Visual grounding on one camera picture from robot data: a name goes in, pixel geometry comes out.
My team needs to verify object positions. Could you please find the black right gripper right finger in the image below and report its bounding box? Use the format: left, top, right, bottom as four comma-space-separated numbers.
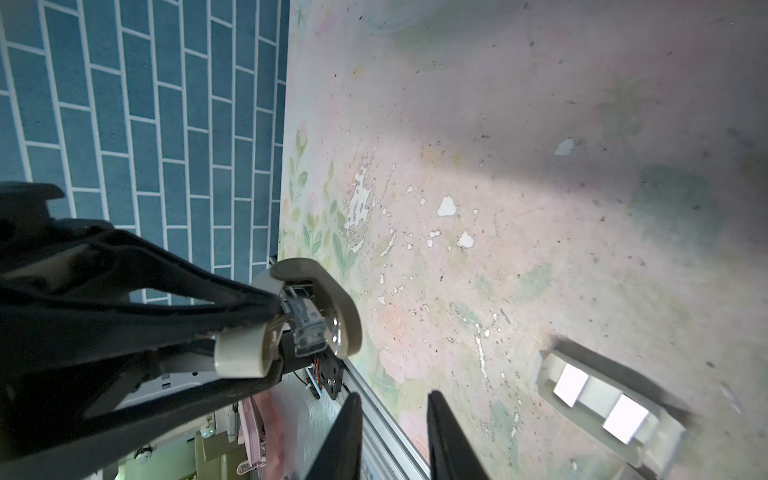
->
427, 390, 489, 480

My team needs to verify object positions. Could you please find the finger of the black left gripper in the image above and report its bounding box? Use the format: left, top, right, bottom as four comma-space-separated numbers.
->
1, 182, 279, 336
1, 341, 282, 479

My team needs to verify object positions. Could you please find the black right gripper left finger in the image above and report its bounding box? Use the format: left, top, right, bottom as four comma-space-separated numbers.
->
307, 393, 363, 480

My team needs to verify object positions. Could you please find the beige stapler base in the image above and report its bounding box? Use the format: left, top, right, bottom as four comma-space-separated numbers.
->
213, 258, 363, 379

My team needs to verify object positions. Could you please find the upper staple strip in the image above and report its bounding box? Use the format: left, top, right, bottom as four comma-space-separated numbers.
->
553, 364, 590, 408

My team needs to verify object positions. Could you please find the staple strip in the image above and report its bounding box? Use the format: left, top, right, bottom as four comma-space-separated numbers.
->
553, 364, 590, 408
603, 395, 649, 445

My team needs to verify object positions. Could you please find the lower staple strip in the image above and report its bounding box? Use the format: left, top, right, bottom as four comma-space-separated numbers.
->
603, 395, 649, 445

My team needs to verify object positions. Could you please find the open staple box tray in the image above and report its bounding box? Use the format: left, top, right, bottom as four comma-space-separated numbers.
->
536, 350, 687, 479

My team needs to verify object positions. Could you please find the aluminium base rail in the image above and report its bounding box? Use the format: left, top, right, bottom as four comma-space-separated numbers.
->
337, 360, 430, 480

